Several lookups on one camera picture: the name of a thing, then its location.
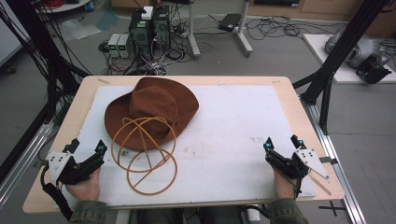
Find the black computer tower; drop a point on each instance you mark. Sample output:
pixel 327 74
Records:
pixel 162 28
pixel 140 34

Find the white floor platform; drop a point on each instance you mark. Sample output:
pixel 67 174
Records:
pixel 317 46

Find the grey rounded machine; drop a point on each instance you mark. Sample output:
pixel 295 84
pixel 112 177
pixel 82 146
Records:
pixel 358 49

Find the white board panel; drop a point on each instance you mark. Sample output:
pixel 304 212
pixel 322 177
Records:
pixel 9 34

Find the black edge bracket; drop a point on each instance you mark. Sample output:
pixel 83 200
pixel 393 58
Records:
pixel 328 160

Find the white round table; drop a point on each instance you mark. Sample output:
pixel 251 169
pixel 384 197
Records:
pixel 68 6

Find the grey bench power supply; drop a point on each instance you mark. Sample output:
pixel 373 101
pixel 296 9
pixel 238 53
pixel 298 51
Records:
pixel 113 45
pixel 124 46

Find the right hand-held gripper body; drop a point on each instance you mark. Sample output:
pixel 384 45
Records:
pixel 291 165

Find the clear plastic sheet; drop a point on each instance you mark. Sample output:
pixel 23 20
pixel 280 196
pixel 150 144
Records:
pixel 77 29

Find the person's right hand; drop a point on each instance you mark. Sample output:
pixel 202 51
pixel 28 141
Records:
pixel 284 188

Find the aluminium frame rail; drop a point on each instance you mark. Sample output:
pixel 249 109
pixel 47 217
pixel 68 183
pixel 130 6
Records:
pixel 337 174
pixel 21 165

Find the thin wooden stick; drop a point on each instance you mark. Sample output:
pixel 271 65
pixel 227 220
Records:
pixel 320 185

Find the black device on platform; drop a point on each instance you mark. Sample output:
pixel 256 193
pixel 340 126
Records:
pixel 372 71

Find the white foam mat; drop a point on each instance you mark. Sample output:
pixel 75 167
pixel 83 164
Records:
pixel 224 149

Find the flat black box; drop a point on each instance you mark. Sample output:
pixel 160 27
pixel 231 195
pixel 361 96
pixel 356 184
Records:
pixel 229 21

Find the person's left hand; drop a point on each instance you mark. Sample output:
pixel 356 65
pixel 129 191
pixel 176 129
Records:
pixel 85 188

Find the grey-blue sheet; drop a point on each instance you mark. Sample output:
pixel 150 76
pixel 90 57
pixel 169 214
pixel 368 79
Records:
pixel 107 20

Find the grey metal stand leg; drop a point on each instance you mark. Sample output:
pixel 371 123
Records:
pixel 243 34
pixel 193 34

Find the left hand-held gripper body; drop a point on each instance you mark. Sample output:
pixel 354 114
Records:
pixel 70 171

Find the white box on computer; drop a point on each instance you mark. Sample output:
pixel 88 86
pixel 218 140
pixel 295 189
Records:
pixel 147 12

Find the white plastic part under table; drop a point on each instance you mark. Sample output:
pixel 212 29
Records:
pixel 253 216

